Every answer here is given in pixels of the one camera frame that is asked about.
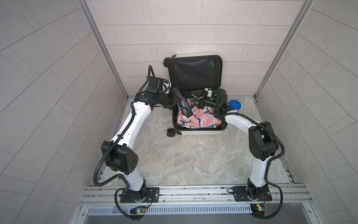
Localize aluminium corner post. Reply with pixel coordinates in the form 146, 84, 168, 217
254, 0, 315, 99
77, 0, 129, 99

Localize green circuit board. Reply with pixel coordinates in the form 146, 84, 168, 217
250, 204, 269, 217
130, 206, 147, 215

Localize clear container blue lid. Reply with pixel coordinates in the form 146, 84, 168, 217
228, 100, 241, 111

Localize aluminium mounting rail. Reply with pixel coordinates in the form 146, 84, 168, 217
79, 184, 313, 206

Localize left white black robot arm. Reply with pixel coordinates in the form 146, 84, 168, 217
93, 65, 176, 202

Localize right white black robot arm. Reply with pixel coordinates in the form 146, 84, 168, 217
177, 88, 285, 219

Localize left green circuit board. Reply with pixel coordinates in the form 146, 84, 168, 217
130, 206, 147, 215

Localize pink shark print shorts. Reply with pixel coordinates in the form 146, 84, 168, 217
176, 99, 222, 129

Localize right aluminium corner post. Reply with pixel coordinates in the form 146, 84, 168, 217
254, 0, 315, 99

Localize clear black-trimmed toiletry bag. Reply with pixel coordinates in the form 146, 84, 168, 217
172, 87, 193, 118

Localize left aluminium corner post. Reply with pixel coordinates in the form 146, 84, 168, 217
77, 0, 129, 99

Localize white black-lined carry-on suitcase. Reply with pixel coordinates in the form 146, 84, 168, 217
163, 52, 227, 137

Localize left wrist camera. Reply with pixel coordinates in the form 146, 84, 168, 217
146, 76, 164, 93

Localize right green circuit board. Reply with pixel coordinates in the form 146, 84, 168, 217
250, 204, 269, 217

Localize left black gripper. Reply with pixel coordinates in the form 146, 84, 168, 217
154, 90, 182, 108

